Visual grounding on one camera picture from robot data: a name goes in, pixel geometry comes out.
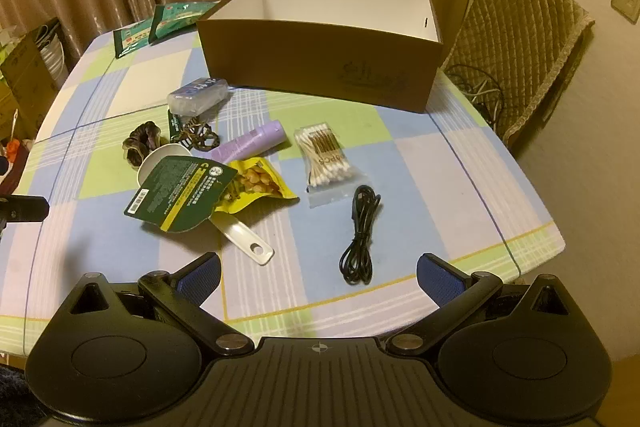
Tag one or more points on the brown scrunchie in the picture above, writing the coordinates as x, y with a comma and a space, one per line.
136, 147

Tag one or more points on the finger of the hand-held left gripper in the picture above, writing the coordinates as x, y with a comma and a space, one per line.
25, 208

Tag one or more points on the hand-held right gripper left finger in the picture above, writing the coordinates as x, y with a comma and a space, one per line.
197, 279

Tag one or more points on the chair with quilted cover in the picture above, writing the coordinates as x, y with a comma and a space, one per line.
525, 32

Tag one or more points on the dark green card package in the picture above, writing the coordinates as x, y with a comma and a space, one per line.
175, 192

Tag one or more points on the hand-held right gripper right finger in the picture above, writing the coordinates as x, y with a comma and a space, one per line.
440, 279

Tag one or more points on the plain cardboard carton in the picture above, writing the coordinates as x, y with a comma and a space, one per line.
25, 77

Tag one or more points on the white paper bag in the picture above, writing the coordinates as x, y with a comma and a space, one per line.
52, 52

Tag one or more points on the white plastic spoon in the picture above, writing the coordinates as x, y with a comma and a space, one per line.
250, 247

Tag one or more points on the brown cardboard box white inside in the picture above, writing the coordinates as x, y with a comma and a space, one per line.
320, 57

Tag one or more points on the green food packet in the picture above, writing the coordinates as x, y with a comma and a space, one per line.
131, 38
182, 17

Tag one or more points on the yellow snack packet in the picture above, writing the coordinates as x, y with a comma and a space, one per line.
257, 184

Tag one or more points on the clear floss box blue label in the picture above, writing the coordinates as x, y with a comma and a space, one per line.
197, 94

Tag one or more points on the bag of cotton swabs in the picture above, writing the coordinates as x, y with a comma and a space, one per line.
325, 157

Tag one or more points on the purple tube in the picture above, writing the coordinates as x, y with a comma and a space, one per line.
250, 139

